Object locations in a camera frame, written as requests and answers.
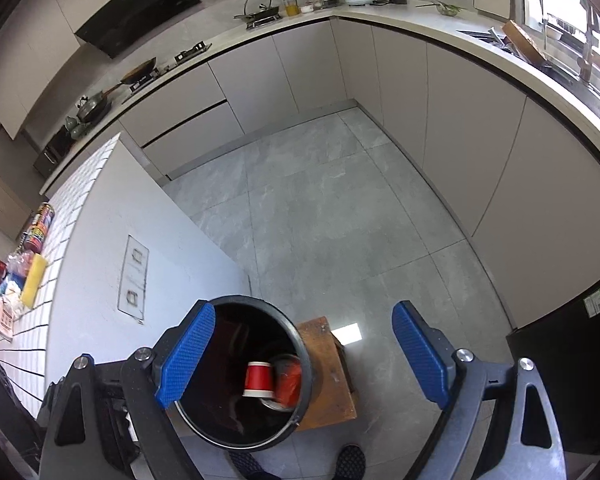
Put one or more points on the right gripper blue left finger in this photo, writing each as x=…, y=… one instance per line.
x=178, y=352

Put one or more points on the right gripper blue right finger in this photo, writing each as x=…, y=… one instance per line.
x=429, y=353

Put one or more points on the yellow black drink can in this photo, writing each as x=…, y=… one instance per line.
x=39, y=227

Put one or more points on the black round trash bin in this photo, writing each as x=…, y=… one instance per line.
x=214, y=405

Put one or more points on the white kitchen island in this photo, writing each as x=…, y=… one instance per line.
x=124, y=263

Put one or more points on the red paper cup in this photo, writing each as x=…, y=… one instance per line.
x=259, y=380

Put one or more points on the brown wooden stool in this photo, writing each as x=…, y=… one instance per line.
x=333, y=395

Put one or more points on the black shoe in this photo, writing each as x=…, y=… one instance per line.
x=350, y=463

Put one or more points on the black refrigerator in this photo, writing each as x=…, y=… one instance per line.
x=565, y=345

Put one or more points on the yellow sponge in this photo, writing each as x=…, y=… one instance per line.
x=33, y=281

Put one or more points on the black toaster oven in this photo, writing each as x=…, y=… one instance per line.
x=54, y=152

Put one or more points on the grey lidded pot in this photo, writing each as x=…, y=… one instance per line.
x=94, y=107

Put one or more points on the wok on gas stove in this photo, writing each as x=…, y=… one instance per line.
x=135, y=75

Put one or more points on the kettle on portable stove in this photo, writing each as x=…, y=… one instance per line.
x=258, y=12

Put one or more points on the black range hood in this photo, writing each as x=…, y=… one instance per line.
x=120, y=23

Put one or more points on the orange juice jar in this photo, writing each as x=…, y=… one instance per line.
x=291, y=7

